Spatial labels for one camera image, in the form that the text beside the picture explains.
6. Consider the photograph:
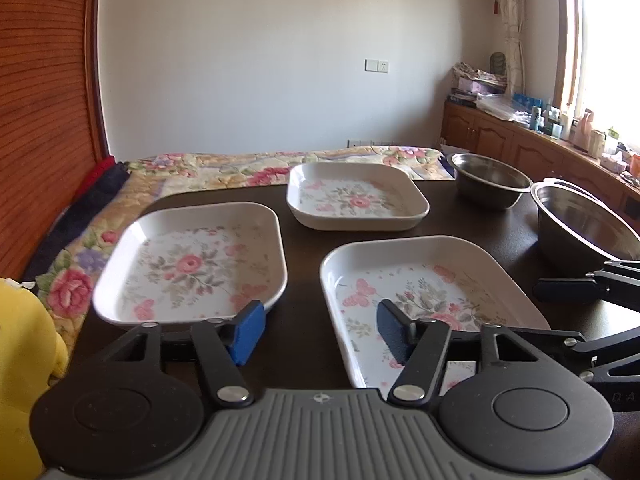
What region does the large steel bowl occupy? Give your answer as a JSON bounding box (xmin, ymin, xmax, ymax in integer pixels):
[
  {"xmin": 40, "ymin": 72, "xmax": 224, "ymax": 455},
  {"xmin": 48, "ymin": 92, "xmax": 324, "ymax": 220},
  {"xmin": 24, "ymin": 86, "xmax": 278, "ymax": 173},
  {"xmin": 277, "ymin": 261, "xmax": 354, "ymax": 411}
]
[{"xmin": 529, "ymin": 179, "xmax": 639, "ymax": 274}]

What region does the floral square plate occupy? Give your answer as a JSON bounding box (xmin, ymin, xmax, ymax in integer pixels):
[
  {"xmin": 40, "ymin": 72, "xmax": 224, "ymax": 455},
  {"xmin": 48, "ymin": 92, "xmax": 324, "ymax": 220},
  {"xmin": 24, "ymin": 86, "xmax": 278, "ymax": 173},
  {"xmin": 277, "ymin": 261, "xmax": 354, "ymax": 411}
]
[
  {"xmin": 92, "ymin": 202, "xmax": 288, "ymax": 326},
  {"xmin": 286, "ymin": 162, "xmax": 430, "ymax": 232},
  {"xmin": 320, "ymin": 235, "xmax": 549, "ymax": 393}
]

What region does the small steel bowl back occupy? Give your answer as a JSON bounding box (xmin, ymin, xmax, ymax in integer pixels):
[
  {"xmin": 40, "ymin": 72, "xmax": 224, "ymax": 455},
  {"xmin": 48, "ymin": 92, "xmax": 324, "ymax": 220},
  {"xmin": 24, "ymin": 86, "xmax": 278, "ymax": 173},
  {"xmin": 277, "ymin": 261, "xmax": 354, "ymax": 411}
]
[{"xmin": 447, "ymin": 153, "xmax": 533, "ymax": 210}]

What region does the pink bottle on cabinet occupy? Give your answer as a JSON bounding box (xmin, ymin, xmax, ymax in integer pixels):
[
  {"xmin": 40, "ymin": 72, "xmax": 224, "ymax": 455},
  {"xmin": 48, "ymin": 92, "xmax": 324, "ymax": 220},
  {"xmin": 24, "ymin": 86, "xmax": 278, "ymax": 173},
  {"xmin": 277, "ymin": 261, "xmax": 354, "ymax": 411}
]
[{"xmin": 572, "ymin": 108, "xmax": 593, "ymax": 152}]

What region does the floral bed quilt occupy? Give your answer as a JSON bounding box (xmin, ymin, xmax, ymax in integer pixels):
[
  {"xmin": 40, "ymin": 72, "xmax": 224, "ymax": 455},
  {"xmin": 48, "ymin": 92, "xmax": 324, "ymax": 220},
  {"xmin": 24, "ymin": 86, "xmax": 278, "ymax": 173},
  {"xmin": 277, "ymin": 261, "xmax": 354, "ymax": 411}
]
[{"xmin": 32, "ymin": 146, "xmax": 452, "ymax": 348}]

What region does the floral square plate back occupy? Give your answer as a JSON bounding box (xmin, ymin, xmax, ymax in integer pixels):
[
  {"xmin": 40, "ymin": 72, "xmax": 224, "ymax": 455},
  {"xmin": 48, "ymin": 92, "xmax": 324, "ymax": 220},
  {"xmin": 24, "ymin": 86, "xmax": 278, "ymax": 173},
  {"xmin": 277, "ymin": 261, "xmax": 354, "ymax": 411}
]
[{"xmin": 286, "ymin": 162, "xmax": 430, "ymax": 232}]

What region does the wooden cabinet row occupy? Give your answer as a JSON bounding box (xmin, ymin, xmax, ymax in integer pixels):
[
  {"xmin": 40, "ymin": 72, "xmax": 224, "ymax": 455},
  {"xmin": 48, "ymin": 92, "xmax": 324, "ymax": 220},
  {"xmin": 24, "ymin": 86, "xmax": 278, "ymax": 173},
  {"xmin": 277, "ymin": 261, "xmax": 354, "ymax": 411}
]
[{"xmin": 440, "ymin": 102, "xmax": 639, "ymax": 229}]

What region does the clear plastic bag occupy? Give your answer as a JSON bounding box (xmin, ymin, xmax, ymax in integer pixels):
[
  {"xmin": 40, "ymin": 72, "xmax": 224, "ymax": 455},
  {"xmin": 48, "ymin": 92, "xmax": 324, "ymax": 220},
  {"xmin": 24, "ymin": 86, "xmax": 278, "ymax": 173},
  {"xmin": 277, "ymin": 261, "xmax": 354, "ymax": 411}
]
[{"xmin": 475, "ymin": 93, "xmax": 530, "ymax": 125}]

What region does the yellow plush toy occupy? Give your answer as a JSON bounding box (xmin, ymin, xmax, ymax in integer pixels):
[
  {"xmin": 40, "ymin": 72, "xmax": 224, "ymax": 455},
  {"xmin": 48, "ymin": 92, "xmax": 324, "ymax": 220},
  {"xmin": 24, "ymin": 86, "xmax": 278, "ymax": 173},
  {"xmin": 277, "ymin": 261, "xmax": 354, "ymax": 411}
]
[{"xmin": 1, "ymin": 278, "xmax": 68, "ymax": 479}]

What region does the red and navy folded cloth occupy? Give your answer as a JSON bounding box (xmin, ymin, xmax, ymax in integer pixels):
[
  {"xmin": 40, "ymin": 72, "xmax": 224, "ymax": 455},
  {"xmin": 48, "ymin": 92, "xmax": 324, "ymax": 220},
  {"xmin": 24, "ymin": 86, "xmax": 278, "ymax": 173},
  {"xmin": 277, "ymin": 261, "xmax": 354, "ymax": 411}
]
[{"xmin": 22, "ymin": 159, "xmax": 130, "ymax": 282}]

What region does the wooden slatted wardrobe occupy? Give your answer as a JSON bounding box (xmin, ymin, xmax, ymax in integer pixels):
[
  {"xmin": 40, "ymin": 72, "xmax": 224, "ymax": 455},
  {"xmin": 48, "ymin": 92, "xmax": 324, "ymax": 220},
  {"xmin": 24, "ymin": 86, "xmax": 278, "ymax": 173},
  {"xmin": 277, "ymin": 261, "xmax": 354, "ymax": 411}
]
[{"xmin": 1, "ymin": 0, "xmax": 108, "ymax": 278}]

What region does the patterned curtain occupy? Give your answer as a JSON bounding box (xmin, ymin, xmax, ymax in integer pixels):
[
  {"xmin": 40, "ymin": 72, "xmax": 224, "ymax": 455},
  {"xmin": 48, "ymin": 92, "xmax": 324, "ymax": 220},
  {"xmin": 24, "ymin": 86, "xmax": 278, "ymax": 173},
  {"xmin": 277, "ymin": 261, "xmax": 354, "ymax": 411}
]
[{"xmin": 498, "ymin": 0, "xmax": 525, "ymax": 96}]

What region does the wall power strip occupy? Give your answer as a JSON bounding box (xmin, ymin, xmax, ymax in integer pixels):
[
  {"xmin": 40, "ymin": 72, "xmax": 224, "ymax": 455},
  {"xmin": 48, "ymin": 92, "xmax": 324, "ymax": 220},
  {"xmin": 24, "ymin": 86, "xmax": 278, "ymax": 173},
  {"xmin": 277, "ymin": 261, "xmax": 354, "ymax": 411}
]
[{"xmin": 346, "ymin": 139, "xmax": 392, "ymax": 148}]

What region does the white wall switch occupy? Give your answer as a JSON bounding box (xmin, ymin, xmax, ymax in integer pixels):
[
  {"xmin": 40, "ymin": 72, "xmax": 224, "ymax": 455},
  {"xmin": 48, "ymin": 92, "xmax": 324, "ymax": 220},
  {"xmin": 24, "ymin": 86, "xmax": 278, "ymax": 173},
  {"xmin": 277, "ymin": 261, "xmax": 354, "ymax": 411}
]
[{"xmin": 364, "ymin": 58, "xmax": 390, "ymax": 74}]

